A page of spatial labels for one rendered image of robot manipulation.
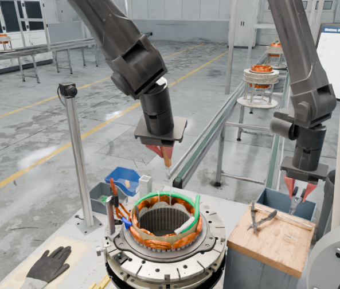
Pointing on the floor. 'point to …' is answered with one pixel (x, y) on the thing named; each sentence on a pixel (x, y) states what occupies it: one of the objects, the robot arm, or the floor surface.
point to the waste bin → (324, 217)
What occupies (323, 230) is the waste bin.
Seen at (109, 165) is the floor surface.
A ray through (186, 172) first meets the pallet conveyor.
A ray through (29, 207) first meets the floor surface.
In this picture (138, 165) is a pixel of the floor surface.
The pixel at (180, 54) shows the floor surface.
